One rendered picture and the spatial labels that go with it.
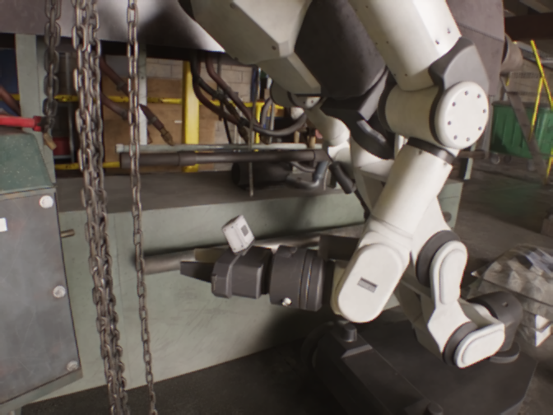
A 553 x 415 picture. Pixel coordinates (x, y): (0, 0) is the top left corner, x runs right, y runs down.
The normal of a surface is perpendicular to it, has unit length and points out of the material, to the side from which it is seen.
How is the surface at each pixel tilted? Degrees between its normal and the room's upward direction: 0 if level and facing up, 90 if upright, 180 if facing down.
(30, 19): 90
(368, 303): 81
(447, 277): 90
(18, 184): 45
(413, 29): 114
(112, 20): 90
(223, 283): 90
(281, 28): 121
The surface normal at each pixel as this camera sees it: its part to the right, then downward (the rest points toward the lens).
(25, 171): 0.58, -0.51
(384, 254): -0.19, 0.11
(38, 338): 0.76, 0.23
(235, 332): 0.50, 0.27
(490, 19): 0.50, 0.07
